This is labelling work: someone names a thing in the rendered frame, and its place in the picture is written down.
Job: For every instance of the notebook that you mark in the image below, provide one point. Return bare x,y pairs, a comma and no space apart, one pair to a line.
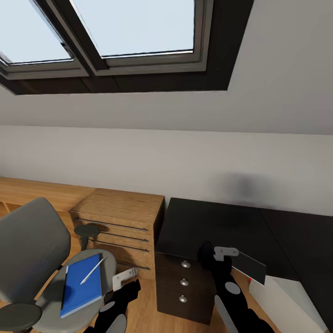
249,267

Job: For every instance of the mouse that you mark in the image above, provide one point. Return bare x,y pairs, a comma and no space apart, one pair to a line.
207,247

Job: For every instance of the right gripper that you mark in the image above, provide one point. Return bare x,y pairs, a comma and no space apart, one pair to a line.
210,263

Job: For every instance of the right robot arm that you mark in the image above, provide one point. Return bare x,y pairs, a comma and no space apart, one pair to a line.
229,299

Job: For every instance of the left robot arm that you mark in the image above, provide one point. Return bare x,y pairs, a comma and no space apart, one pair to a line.
112,317

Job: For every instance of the folder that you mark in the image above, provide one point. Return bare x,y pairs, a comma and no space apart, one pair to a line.
82,286

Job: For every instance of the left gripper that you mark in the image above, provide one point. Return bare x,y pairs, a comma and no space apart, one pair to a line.
129,292

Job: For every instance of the swivel chair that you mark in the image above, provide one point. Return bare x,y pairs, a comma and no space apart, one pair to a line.
34,242

